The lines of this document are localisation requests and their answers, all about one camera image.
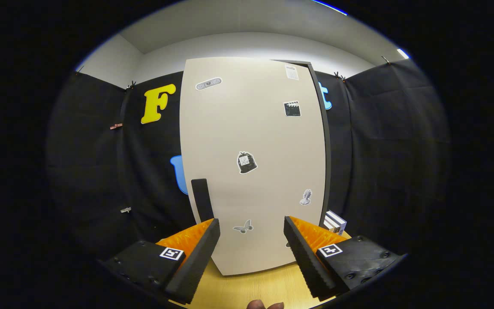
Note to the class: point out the grey shoe cabinet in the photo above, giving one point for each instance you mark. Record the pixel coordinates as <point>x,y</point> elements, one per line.
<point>328,146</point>

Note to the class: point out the beige shoe cabinet door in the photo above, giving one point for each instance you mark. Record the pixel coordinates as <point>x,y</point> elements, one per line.
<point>247,124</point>

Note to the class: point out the small ceiling light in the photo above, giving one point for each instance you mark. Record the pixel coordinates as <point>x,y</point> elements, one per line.
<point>403,53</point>

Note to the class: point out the black binder clip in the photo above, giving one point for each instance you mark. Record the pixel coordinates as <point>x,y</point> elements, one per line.
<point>132,85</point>
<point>339,76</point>
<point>385,59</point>

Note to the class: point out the red clothespin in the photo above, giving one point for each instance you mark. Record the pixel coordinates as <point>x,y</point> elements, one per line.
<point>116,126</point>

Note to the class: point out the black backdrop cloth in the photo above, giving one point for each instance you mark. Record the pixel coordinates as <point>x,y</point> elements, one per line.
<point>393,150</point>

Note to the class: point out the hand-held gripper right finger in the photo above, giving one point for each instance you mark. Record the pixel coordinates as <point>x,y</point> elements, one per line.
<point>305,262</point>

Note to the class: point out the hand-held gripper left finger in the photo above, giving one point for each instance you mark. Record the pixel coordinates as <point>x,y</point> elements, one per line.
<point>197,262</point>

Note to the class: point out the long ceiling light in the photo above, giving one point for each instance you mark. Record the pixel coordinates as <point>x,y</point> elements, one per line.
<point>329,7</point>

